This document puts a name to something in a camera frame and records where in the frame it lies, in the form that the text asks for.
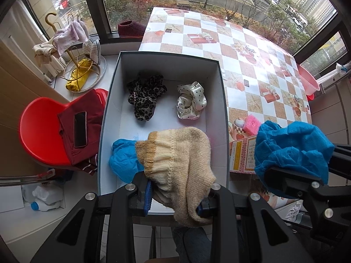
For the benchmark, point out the cream cloth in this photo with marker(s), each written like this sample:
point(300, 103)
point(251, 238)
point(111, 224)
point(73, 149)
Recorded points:
point(44, 50)

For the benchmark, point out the pale pink cloth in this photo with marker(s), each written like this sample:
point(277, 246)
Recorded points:
point(74, 33)

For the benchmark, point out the printed paper sheet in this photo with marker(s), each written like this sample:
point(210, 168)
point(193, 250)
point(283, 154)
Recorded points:
point(244, 156)

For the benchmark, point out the white plastic jug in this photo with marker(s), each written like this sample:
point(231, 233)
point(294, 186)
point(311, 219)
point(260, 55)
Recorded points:
point(46, 194)

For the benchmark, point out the pink sponge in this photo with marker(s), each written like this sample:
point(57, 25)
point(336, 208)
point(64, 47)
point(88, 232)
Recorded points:
point(251, 126)

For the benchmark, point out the white round tray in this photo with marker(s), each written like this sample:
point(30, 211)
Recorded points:
point(101, 71)

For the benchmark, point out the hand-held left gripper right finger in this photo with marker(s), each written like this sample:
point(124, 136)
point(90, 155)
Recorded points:
point(203, 211)

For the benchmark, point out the dark red knit slipper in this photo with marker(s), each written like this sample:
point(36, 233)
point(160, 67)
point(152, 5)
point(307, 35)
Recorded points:
point(131, 30)

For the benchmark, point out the black smartphone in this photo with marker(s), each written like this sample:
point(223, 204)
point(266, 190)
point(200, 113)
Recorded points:
point(80, 128)

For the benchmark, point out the striped dark red cloth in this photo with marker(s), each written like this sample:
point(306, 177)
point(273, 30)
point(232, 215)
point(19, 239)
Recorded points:
point(89, 165)

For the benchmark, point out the person's leg in jeans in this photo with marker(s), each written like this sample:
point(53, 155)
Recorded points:
point(192, 246)

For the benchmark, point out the yellow cloth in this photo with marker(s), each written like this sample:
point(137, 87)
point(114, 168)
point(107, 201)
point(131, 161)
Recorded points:
point(78, 78)

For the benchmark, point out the white plastic bag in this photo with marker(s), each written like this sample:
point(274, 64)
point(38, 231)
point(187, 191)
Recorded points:
point(342, 67)

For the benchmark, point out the pink plastic basin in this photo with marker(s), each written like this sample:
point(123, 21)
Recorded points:
point(307, 82)

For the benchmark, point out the grey storage box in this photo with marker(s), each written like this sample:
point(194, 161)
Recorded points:
point(170, 71)

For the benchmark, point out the dark red garment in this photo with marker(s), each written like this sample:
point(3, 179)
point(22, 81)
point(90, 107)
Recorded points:
point(94, 109)

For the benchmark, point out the leopard print scrunchie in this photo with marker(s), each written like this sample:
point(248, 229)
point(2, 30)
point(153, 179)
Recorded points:
point(146, 101)

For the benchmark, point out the dark window frame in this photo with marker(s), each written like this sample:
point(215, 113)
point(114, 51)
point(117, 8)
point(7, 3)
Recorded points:
point(100, 5)

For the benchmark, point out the small blue crinkled cloth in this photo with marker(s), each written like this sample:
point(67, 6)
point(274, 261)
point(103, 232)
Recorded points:
point(123, 156)

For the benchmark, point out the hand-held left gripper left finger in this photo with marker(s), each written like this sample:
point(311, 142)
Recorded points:
point(148, 197)

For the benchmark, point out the checkered printed tablecloth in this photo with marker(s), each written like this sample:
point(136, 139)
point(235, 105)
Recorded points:
point(214, 49)

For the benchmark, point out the beige knit hat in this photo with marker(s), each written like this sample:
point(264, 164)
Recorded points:
point(181, 156)

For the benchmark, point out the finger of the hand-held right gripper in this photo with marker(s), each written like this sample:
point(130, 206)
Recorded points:
point(342, 159)
point(296, 183)

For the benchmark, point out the white polka dot scrunchie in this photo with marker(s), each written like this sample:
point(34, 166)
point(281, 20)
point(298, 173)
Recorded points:
point(192, 98)

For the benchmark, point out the chrome curved bar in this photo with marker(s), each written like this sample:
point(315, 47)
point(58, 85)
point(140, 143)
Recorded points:
point(27, 178)

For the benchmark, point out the red plastic chair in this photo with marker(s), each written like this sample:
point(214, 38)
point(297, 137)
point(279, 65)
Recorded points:
point(38, 126)

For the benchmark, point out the large blue crinkled cloth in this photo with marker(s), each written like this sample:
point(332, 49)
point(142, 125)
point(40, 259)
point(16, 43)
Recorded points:
point(290, 148)

